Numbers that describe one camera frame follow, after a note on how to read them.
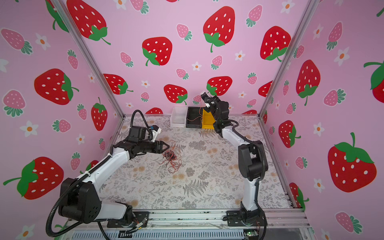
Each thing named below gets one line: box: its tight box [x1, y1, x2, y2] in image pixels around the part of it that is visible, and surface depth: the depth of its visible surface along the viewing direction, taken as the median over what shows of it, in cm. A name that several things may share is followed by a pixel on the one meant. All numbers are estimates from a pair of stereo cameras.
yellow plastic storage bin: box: [201, 108, 216, 130], surface depth 113 cm
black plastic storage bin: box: [186, 106, 204, 129], surface depth 113 cm
